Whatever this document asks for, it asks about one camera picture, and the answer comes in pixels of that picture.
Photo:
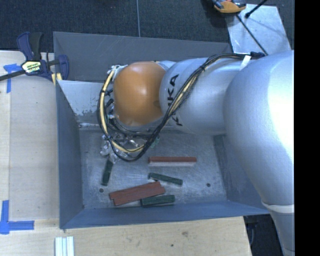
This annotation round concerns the dark green flat block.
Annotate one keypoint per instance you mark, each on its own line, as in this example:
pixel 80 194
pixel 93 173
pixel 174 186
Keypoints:
pixel 165 178
pixel 157 200
pixel 107 173

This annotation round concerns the pale wood board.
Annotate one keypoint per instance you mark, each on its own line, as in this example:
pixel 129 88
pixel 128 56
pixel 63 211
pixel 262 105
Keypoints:
pixel 33 150

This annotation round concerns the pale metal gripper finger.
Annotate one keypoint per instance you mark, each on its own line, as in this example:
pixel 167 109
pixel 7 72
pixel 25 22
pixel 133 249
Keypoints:
pixel 113 159
pixel 105 149

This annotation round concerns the red-brown flat block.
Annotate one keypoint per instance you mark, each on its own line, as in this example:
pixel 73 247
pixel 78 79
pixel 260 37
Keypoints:
pixel 172 160
pixel 142 196
pixel 135 188

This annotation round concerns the grey metal bin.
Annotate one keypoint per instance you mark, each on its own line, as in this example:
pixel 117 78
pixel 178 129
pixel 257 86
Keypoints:
pixel 75 150

